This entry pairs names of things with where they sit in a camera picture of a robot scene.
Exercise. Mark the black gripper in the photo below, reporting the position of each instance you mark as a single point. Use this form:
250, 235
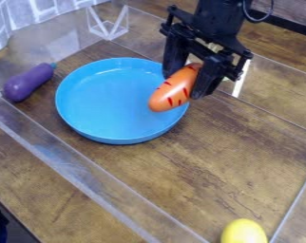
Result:
207, 34

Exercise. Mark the blue round plate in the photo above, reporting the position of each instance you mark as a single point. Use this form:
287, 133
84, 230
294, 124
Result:
102, 100

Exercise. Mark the orange toy carrot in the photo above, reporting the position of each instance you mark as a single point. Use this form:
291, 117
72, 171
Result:
174, 91

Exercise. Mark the black bar at back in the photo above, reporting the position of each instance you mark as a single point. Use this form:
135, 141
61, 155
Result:
267, 17

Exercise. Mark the clear acrylic triangle bracket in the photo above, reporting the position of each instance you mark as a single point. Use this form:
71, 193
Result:
106, 29

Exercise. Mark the white grid curtain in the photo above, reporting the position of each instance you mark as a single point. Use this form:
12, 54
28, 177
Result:
21, 13

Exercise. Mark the purple toy eggplant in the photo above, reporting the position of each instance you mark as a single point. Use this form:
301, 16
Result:
21, 85

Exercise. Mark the yellow toy lemon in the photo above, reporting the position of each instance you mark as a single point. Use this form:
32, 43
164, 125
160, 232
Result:
243, 231

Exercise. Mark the clear acrylic enclosure wall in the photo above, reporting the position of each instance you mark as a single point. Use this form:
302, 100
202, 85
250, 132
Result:
231, 162

